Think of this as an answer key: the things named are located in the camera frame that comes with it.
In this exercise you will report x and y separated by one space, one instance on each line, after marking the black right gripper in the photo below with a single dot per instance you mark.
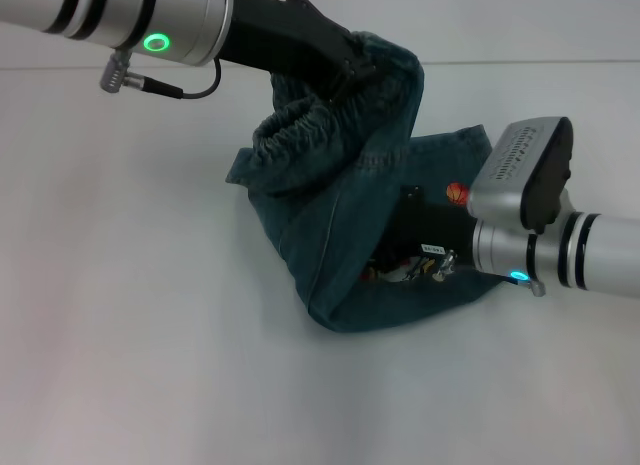
435 230

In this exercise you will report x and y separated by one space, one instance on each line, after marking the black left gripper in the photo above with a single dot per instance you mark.
290 35

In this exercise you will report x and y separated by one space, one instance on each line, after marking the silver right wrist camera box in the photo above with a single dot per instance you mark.
510 160

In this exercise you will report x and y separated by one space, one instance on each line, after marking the blue denim shorts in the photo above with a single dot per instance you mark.
350 225

